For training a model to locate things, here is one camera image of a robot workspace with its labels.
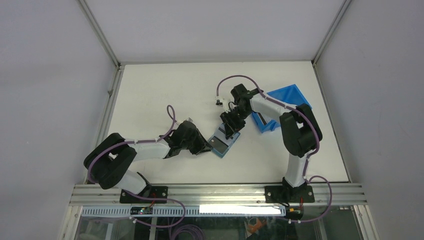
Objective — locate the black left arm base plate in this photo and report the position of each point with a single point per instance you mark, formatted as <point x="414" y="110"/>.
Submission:
<point x="154" y="192"/>

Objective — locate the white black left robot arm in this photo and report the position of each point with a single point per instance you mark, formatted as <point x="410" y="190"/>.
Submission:
<point x="109" y="163"/>

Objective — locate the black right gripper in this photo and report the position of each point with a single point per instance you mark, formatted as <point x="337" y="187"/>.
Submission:
<point x="231" y="126"/>

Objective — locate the aluminium frame post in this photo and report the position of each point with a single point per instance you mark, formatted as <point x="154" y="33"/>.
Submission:
<point x="88" y="13"/>
<point x="331" y="30"/>

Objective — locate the blue plastic bin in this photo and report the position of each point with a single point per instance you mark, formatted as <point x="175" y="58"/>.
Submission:
<point x="267" y="110"/>

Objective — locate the silver credit card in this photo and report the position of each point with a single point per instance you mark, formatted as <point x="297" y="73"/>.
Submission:
<point x="218" y="145"/>

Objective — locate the small green circuit board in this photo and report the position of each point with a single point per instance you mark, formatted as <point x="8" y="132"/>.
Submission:
<point x="138" y="210"/>

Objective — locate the aluminium front frame rail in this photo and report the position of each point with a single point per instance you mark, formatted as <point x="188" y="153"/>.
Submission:
<point x="319" y="194"/>

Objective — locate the aluminium left frame post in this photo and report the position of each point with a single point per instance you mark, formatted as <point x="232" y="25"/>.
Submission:
<point x="88" y="13"/>

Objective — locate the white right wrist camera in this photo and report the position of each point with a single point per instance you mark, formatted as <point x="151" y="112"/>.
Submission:
<point x="224" y="103"/>

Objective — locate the orange object under table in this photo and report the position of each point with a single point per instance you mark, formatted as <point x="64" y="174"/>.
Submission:
<point x="254" y="224"/>

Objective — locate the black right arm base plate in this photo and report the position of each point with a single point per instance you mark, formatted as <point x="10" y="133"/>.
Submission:
<point x="281" y="194"/>

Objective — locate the aluminium right frame post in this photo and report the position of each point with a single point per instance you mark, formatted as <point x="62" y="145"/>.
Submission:
<point x="331" y="30"/>

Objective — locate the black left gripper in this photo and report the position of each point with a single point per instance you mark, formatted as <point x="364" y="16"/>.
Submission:
<point x="202" y="146"/>

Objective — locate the white slotted cable duct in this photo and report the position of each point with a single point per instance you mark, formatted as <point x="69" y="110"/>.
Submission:
<point x="204" y="210"/>

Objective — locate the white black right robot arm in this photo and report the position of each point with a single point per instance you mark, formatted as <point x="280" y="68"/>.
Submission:
<point x="300" y="131"/>

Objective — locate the teal leather card holder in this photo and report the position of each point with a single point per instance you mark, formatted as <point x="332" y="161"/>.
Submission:
<point x="220" y="133"/>

